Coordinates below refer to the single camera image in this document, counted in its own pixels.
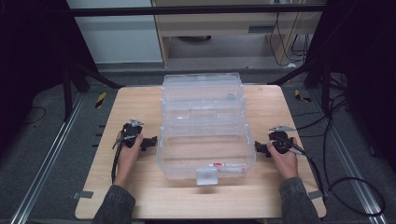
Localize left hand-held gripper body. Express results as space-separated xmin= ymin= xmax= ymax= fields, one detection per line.
xmin=112 ymin=119 xmax=148 ymax=150

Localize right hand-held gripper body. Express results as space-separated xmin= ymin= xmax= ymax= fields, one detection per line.
xmin=268 ymin=125 xmax=304 ymax=156

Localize clear plastic storage box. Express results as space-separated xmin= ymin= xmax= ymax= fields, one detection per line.
xmin=156 ymin=72 xmax=258 ymax=187

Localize person's left hand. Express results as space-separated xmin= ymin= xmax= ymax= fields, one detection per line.
xmin=113 ymin=132 xmax=145 ymax=189

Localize person's right hand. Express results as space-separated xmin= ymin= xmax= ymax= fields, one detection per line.
xmin=266 ymin=141 xmax=300 ymax=181

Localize white tube with red label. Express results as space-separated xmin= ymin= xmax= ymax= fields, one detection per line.
xmin=207 ymin=161 xmax=249 ymax=175

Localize yellow black striped tape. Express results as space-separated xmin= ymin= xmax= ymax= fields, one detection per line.
xmin=94 ymin=91 xmax=107 ymax=109
xmin=293 ymin=89 xmax=312 ymax=104

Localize grey tape piece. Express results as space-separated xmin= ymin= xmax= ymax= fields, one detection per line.
xmin=71 ymin=190 xmax=94 ymax=200
xmin=307 ymin=189 xmax=325 ymax=201

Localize black metal stand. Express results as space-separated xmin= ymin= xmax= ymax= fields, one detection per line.
xmin=61 ymin=54 xmax=125 ymax=123
xmin=266 ymin=54 xmax=349 ymax=116

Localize white cabinet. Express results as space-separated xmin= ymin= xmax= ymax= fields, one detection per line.
xmin=65 ymin=0 xmax=164 ymax=64

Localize black curtain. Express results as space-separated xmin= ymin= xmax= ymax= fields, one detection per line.
xmin=306 ymin=0 xmax=396 ymax=172
xmin=0 ymin=0 xmax=97 ymax=157

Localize light wooden desk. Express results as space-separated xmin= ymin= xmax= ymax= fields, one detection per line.
xmin=150 ymin=0 xmax=328 ymax=68

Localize black horizontal bar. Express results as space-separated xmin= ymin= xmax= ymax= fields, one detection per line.
xmin=64 ymin=3 xmax=331 ymax=18

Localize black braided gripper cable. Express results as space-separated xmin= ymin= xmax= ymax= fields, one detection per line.
xmin=110 ymin=135 xmax=126 ymax=185

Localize black floor cables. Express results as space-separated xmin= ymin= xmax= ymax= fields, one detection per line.
xmin=290 ymin=74 xmax=353 ymax=139

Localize black looped gripper cable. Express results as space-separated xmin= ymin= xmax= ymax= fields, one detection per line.
xmin=292 ymin=145 xmax=388 ymax=217

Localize metal floor rail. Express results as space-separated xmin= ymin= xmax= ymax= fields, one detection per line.
xmin=311 ymin=90 xmax=390 ymax=224
xmin=8 ymin=92 xmax=87 ymax=224

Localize black hanging cables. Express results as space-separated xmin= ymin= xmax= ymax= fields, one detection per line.
xmin=268 ymin=12 xmax=314 ymax=69

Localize thin black floor cable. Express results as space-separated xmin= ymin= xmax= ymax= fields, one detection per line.
xmin=22 ymin=105 xmax=48 ymax=126

